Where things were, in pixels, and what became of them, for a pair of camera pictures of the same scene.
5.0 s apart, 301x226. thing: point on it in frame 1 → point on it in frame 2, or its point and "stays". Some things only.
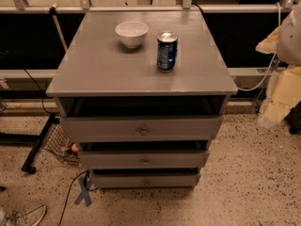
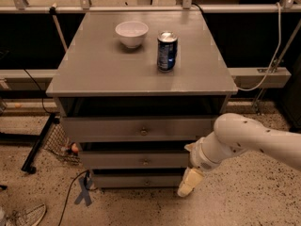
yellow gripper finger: [283, 93] → [190, 179]
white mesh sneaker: [30, 217] stays
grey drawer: [144, 159] stays
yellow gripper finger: [269, 45] → [191, 147]
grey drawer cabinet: [143, 93] stays
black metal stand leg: [28, 164] stays
